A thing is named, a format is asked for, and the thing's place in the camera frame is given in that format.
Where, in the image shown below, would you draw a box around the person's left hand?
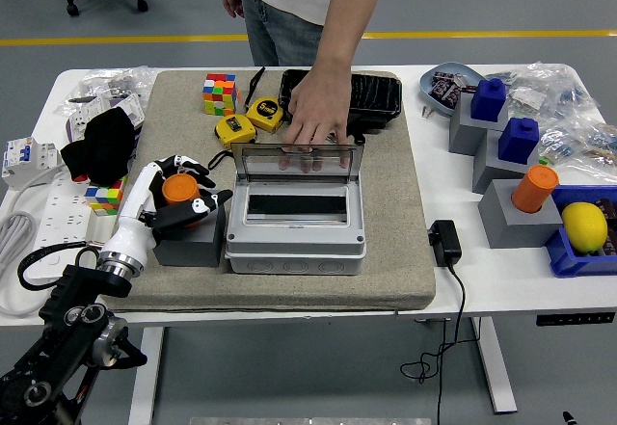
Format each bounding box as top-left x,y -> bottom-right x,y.
281,66 -> 356,175

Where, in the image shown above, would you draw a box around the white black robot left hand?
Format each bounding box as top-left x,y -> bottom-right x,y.
101,153 -> 235,268

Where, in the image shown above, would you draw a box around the orange cylinder battery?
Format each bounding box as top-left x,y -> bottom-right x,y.
161,173 -> 203,229
510,164 -> 560,214

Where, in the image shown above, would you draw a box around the grey plastic enclosure box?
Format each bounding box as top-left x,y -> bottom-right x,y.
224,141 -> 368,277

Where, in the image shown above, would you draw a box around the multicolour puzzle cube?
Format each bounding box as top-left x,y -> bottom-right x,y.
201,72 -> 240,117
84,176 -> 129,217

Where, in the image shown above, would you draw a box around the yellow tape measure black label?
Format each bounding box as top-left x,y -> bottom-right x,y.
244,66 -> 285,133

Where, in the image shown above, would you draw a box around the person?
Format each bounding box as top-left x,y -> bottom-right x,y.
220,0 -> 390,175

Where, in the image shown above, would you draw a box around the black plastic tray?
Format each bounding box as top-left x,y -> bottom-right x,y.
278,68 -> 404,146

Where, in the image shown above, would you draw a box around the grey cube holder with hole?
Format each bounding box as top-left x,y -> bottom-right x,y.
151,202 -> 228,268
477,177 -> 565,250

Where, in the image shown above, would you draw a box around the white power strip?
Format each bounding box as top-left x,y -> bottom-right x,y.
26,173 -> 94,281

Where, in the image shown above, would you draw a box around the black cloth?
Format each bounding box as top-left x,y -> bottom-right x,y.
60,108 -> 137,185

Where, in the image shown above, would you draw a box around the grey-brown mat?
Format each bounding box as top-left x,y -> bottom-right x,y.
97,68 -> 438,314

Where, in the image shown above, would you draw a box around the black table control panel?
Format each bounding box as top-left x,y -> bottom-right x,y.
535,311 -> 617,328

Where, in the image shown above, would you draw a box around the pale blue dish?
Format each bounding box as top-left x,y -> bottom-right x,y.
417,62 -> 486,119

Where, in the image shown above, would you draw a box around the white circuit breaker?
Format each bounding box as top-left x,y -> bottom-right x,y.
2,136 -> 64,190

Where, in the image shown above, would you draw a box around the dark capacitor bundle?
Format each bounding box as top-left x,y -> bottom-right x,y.
595,196 -> 617,257
430,70 -> 476,108

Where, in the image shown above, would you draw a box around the clear bag of parts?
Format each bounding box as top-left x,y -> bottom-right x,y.
500,61 -> 602,125
537,116 -> 617,183
52,66 -> 158,118

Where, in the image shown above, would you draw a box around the grey block holder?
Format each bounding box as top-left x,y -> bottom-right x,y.
447,92 -> 510,156
471,128 -> 541,194

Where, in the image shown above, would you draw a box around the white table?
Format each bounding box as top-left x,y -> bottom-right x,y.
0,63 -> 617,414

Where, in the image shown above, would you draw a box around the blue storage bin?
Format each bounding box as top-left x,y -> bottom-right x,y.
546,183 -> 617,279

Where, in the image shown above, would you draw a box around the blue plastic block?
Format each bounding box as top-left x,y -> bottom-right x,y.
496,116 -> 540,165
469,77 -> 508,123

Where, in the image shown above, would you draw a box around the yellow lemon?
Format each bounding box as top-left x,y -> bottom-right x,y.
560,201 -> 609,255

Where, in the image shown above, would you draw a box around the yellow tape measure black strap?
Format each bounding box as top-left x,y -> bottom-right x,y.
206,113 -> 258,172

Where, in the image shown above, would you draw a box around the white wall socket plate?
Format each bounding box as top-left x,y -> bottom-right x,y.
65,94 -> 146,140

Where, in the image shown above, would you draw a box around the black power adapter with cord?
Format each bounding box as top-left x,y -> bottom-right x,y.
399,219 -> 481,425

